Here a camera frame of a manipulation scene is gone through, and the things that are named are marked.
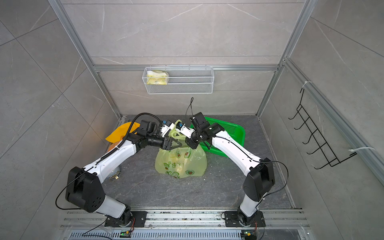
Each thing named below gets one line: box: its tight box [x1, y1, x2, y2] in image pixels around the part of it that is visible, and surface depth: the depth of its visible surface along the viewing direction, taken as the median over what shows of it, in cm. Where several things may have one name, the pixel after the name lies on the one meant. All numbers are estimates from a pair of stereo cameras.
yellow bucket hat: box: [105, 121, 141, 143], surface depth 109 cm
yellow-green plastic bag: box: [154, 119, 208, 179], surface depth 80 cm
